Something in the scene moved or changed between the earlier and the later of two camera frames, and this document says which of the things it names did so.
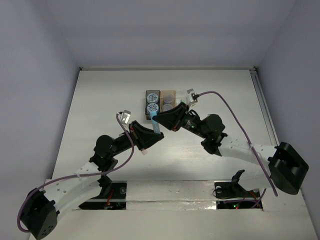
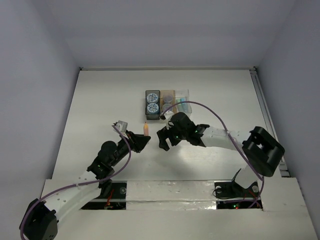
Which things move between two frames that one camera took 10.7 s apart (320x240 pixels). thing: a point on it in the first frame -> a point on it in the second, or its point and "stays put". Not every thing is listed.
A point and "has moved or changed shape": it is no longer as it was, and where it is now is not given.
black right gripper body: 190,123 -> 174,135
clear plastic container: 182,95 stays put
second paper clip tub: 168,98 stays put
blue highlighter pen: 156,127 has moved or changed shape
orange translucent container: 168,100 stays put
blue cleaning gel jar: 152,98 stays put
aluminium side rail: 265,107 stays put
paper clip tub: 167,107 stays put
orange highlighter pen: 144,151 has moved or changed shape
